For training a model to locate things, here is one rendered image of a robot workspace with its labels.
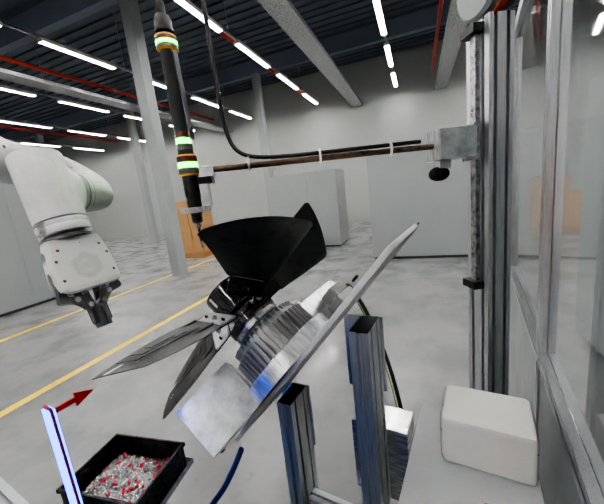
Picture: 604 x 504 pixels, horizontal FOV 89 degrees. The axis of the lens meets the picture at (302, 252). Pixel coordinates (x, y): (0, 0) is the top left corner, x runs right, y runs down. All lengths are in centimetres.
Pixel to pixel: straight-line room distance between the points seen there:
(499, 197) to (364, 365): 51
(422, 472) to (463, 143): 73
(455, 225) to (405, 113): 748
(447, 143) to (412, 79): 1238
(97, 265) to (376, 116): 1263
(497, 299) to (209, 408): 76
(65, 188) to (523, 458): 99
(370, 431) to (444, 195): 547
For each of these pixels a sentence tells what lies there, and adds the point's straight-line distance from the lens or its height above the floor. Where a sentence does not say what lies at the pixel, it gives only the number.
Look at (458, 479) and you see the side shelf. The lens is 84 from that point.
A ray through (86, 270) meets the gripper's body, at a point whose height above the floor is 137.
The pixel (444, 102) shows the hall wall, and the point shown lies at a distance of 1300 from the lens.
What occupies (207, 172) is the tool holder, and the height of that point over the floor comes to 153.
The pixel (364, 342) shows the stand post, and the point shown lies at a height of 113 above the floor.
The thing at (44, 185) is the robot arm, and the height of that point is 153.
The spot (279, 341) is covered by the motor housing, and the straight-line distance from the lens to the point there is 74.
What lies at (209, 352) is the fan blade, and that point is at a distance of 91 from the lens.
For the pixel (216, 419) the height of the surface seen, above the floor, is 98.
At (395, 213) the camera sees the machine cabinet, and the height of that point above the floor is 89.
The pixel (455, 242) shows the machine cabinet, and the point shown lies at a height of 28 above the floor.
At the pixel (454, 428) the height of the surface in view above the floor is 95.
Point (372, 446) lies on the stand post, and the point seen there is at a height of 86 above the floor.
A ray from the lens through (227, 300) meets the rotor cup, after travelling 82.
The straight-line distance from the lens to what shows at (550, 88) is 93.
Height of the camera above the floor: 146
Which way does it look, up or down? 11 degrees down
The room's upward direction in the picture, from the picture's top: 6 degrees counter-clockwise
